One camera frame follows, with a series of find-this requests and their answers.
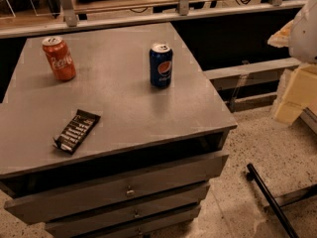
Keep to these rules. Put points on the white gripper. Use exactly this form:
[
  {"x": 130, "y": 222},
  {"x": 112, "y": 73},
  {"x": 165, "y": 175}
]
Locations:
[{"x": 304, "y": 35}]

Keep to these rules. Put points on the blue pepsi can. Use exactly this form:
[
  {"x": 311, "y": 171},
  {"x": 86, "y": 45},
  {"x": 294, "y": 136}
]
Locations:
[{"x": 160, "y": 65}]

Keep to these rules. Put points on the red coke can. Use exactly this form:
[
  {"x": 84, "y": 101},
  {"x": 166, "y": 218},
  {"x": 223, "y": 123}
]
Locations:
[{"x": 59, "y": 58}]

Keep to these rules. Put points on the grey low bench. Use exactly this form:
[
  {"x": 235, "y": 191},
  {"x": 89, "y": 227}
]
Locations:
[{"x": 250, "y": 85}]

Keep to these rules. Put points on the grey metal railing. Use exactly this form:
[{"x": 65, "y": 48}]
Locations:
[{"x": 98, "y": 15}]

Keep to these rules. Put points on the black metal bar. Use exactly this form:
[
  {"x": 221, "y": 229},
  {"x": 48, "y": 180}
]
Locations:
[{"x": 254, "y": 175}]

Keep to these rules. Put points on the middle grey drawer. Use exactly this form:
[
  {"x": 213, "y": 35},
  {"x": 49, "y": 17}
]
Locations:
[{"x": 112, "y": 215}]

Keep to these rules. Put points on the grey drawer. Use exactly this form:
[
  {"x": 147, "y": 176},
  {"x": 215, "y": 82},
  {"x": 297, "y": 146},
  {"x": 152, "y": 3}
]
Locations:
[
  {"x": 76, "y": 198},
  {"x": 144, "y": 226},
  {"x": 112, "y": 215}
]

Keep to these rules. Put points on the grey drawer cabinet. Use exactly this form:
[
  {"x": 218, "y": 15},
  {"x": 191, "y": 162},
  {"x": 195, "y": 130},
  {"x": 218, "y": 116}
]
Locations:
[{"x": 140, "y": 125}]

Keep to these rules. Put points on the bottom grey drawer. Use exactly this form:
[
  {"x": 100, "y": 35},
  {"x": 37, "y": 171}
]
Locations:
[{"x": 144, "y": 226}]

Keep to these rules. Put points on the black chocolate bar wrapper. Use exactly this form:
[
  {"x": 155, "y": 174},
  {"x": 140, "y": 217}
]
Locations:
[{"x": 75, "y": 132}]

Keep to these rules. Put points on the top grey drawer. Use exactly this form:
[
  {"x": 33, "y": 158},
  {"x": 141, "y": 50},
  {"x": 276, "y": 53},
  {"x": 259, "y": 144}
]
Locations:
[{"x": 76, "y": 198}]

